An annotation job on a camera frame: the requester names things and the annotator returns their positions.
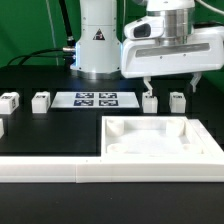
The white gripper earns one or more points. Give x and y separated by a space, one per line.
143 55

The white square tabletop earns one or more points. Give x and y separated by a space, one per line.
156 136

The white L-shaped fence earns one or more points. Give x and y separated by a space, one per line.
113 168

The white marker plate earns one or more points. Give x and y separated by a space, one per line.
95 100

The white block left edge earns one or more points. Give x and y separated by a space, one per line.
1 128

